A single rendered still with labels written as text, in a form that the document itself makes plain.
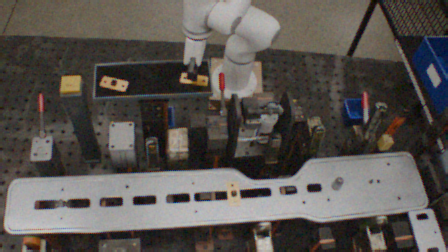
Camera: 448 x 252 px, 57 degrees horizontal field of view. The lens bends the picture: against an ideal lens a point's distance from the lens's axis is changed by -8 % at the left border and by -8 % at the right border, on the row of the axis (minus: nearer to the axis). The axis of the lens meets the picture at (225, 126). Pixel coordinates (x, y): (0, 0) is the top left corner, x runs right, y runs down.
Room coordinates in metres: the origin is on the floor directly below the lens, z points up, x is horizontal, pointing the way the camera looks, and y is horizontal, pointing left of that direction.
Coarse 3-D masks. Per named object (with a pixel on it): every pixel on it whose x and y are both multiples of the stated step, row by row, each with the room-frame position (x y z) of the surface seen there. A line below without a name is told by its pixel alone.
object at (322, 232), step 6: (324, 228) 0.51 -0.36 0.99; (318, 234) 0.49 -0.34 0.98; (324, 234) 0.49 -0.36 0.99; (330, 234) 0.50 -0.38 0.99; (312, 240) 0.49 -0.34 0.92; (318, 240) 0.48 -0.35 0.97; (324, 240) 0.47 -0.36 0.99; (330, 240) 0.48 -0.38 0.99; (312, 246) 0.48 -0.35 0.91; (318, 246) 0.46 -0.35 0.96; (324, 246) 0.45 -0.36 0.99; (330, 246) 0.46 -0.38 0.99
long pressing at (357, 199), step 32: (320, 160) 0.75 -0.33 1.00; (352, 160) 0.77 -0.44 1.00; (384, 160) 0.79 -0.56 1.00; (32, 192) 0.44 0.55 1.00; (64, 192) 0.46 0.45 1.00; (96, 192) 0.49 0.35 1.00; (128, 192) 0.51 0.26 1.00; (160, 192) 0.53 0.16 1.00; (192, 192) 0.55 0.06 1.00; (320, 192) 0.63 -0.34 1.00; (352, 192) 0.65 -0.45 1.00; (384, 192) 0.67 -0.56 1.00; (416, 192) 0.69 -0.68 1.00; (32, 224) 0.34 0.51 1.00; (64, 224) 0.36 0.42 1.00; (96, 224) 0.39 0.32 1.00; (128, 224) 0.41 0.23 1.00; (160, 224) 0.43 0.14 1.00; (192, 224) 0.45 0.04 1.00; (224, 224) 0.47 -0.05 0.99
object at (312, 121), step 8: (312, 120) 0.85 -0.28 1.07; (320, 120) 0.86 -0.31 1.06; (304, 128) 0.84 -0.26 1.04; (312, 128) 0.82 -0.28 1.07; (304, 136) 0.82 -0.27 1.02; (296, 144) 0.85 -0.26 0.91; (304, 144) 0.80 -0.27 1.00; (296, 152) 0.83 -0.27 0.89; (304, 152) 0.79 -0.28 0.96; (288, 160) 0.84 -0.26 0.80; (296, 160) 0.81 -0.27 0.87; (304, 160) 0.80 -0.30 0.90; (288, 168) 0.82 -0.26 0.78; (296, 168) 0.79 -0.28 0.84
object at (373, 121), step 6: (378, 102) 0.87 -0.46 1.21; (384, 102) 0.87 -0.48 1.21; (378, 108) 0.84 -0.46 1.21; (384, 108) 0.85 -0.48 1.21; (372, 114) 0.84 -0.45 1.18; (378, 114) 0.85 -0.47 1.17; (384, 114) 0.82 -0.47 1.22; (372, 120) 0.83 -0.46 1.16; (378, 120) 0.84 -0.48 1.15; (366, 126) 0.84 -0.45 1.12; (372, 126) 0.84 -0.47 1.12; (366, 132) 0.82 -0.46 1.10; (372, 132) 0.83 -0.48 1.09
